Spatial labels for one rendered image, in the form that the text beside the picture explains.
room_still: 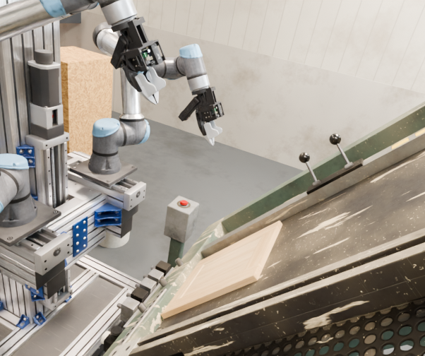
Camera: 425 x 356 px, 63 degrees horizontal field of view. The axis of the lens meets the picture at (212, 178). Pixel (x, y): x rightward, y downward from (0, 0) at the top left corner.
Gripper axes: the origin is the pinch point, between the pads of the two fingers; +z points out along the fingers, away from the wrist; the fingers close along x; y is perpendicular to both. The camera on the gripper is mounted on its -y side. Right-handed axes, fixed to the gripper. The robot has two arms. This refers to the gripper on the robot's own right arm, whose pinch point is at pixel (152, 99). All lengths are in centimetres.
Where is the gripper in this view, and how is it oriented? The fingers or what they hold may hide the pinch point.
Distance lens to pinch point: 97.5
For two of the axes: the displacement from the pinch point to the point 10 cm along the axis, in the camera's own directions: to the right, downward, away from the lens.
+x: 5.7, -5.6, 6.0
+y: 7.5, 0.7, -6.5
